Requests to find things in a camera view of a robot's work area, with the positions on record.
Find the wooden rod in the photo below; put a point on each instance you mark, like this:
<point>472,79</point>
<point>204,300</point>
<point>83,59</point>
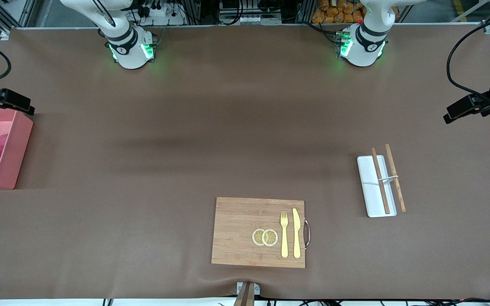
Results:
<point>395,178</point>
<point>381,182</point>

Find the yellow plastic knife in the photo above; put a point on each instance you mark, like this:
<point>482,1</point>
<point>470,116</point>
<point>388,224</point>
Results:
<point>296,233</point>

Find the white power strip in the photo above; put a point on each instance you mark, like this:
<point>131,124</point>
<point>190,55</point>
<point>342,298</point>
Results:
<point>249,19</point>
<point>164,15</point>

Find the white rectangular tray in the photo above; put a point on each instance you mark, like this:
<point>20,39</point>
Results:
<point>368,191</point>

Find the yellow lemon slice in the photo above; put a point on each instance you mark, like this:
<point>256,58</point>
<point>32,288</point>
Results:
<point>257,237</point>
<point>270,238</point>

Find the yellow plastic fork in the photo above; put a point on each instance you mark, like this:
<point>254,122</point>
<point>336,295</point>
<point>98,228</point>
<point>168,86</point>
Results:
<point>284,238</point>

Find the pink plastic bin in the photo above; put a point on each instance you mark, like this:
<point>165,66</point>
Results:
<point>15,144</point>

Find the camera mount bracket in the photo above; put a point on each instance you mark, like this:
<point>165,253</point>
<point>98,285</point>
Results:
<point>247,293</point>

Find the bag of orange buns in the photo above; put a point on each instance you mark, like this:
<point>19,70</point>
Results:
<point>334,12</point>

